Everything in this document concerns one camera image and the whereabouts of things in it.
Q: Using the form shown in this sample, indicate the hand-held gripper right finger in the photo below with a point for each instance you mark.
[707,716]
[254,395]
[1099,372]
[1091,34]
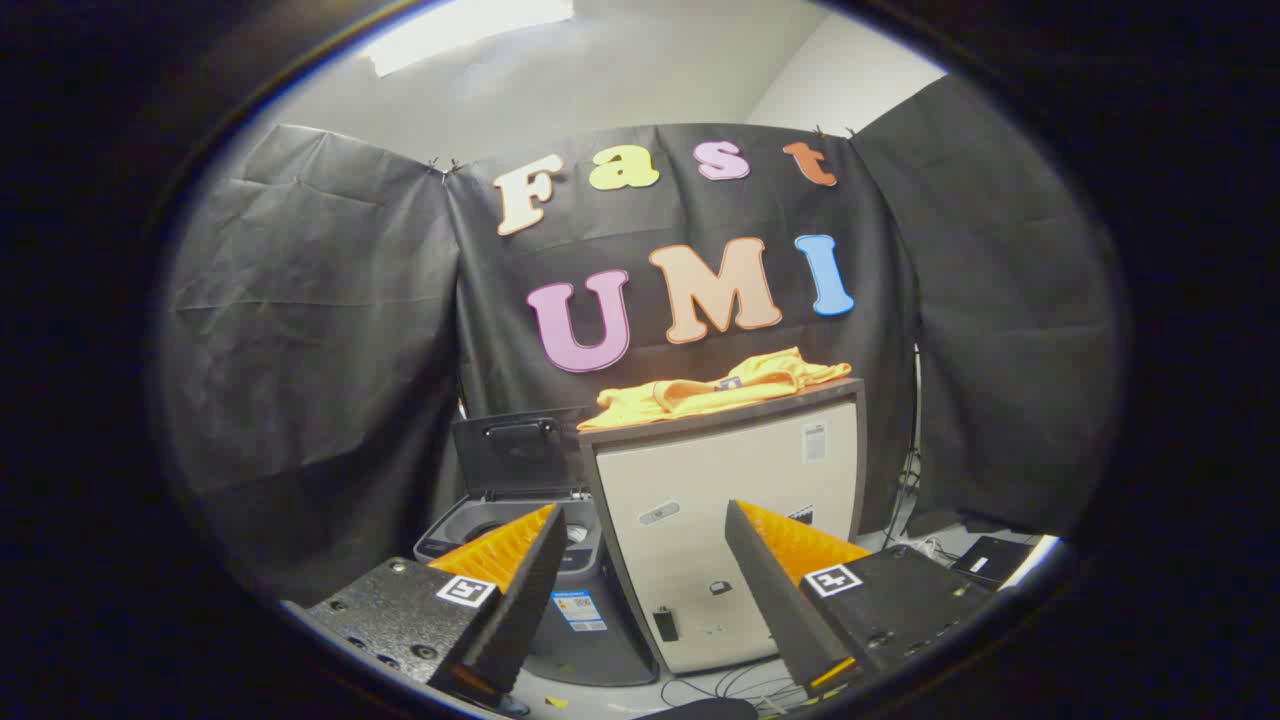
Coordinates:
[770,590]

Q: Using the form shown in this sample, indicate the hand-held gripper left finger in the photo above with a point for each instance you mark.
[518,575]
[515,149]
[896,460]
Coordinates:
[528,590]

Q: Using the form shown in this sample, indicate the grey washing machine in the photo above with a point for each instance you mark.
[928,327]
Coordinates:
[590,640]

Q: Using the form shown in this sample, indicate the yellow orange shirt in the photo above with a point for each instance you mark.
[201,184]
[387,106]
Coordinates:
[700,392]

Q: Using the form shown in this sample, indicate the beige cabinet with grey top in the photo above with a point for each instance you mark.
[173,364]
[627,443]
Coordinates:
[700,480]

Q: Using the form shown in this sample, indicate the black flat box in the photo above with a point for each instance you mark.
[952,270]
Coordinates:
[990,560]

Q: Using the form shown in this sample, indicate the black backdrop cloth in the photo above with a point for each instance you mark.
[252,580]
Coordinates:
[320,330]

